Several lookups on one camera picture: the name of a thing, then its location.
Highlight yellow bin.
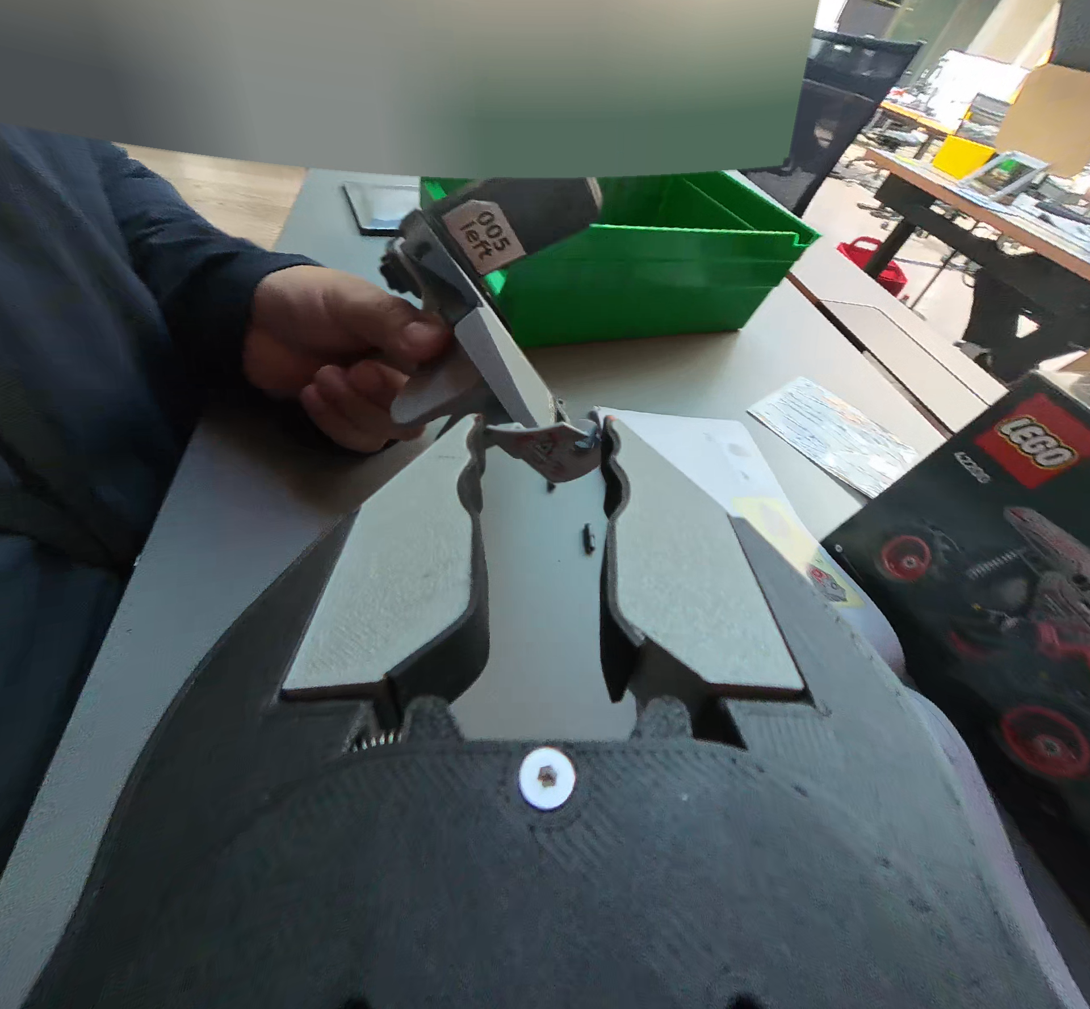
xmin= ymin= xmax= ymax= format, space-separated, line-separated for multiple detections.
xmin=930 ymin=133 xmax=998 ymax=176

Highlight white board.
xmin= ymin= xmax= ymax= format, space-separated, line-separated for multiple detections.
xmin=922 ymin=47 xmax=1033 ymax=135

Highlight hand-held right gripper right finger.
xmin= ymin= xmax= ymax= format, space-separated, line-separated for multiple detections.
xmin=600 ymin=420 xmax=807 ymax=704

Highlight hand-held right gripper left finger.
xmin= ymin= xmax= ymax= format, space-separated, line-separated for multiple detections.
xmin=281 ymin=417 xmax=492 ymax=708

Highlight white sticker sheet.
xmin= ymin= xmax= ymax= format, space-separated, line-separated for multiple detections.
xmin=747 ymin=376 xmax=923 ymax=500

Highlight framed picture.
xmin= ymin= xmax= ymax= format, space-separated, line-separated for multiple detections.
xmin=965 ymin=149 xmax=1052 ymax=203

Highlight black lego set box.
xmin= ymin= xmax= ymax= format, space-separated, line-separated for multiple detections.
xmin=820 ymin=371 xmax=1090 ymax=886

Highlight person's left forearm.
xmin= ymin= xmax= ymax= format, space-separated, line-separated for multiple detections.
xmin=0 ymin=124 xmax=323 ymax=571

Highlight red basket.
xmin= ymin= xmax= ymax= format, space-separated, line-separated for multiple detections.
xmin=837 ymin=235 xmax=911 ymax=297

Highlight grey lego assembly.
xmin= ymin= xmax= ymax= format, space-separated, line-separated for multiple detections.
xmin=484 ymin=411 xmax=604 ymax=484

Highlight person's dark clothing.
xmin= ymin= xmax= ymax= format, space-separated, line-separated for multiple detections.
xmin=0 ymin=532 xmax=136 ymax=869

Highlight wooden workbench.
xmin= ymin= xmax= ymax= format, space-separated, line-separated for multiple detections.
xmin=863 ymin=144 xmax=1090 ymax=384

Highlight green plastic bin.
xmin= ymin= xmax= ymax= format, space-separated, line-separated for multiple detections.
xmin=419 ymin=170 xmax=824 ymax=350

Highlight open instruction booklet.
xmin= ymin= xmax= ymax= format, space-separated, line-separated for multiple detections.
xmin=594 ymin=406 xmax=1057 ymax=1009

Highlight black flat slab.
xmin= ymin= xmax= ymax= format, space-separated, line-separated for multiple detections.
xmin=342 ymin=180 xmax=425 ymax=238

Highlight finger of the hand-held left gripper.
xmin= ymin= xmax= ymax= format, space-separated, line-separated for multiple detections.
xmin=453 ymin=301 xmax=565 ymax=433

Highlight person's left hand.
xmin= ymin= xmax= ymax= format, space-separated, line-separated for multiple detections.
xmin=242 ymin=263 xmax=458 ymax=454

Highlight cardboard box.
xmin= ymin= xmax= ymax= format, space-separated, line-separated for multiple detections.
xmin=990 ymin=62 xmax=1090 ymax=178

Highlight black office chair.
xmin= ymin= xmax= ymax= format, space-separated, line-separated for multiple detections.
xmin=739 ymin=27 xmax=927 ymax=218

